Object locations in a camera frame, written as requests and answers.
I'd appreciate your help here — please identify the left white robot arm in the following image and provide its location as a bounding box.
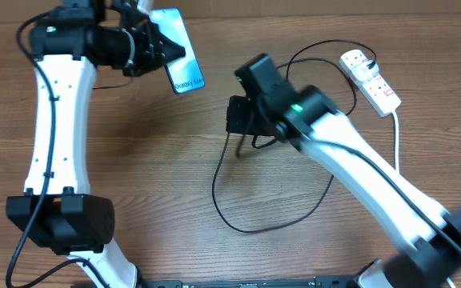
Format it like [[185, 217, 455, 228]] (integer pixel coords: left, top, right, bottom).
[[6, 0, 186, 287]]

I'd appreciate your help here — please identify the white power strip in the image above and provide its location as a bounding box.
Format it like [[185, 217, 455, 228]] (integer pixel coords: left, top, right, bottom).
[[339, 50, 401, 117]]

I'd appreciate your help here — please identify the blue Galaxy smartphone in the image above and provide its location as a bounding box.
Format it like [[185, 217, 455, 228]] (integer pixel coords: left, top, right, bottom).
[[150, 8, 205, 94]]

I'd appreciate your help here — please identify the white charger plug adapter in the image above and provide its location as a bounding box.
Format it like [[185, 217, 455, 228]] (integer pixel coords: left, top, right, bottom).
[[351, 61, 379, 85]]

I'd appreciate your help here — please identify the black charger cable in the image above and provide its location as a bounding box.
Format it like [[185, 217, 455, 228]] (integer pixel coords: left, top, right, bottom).
[[211, 38, 378, 234]]

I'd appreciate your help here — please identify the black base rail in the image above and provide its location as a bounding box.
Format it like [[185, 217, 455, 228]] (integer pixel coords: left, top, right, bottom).
[[138, 275, 358, 288]]

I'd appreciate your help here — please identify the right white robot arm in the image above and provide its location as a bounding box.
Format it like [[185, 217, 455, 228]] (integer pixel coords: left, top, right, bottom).
[[226, 54, 461, 287]]

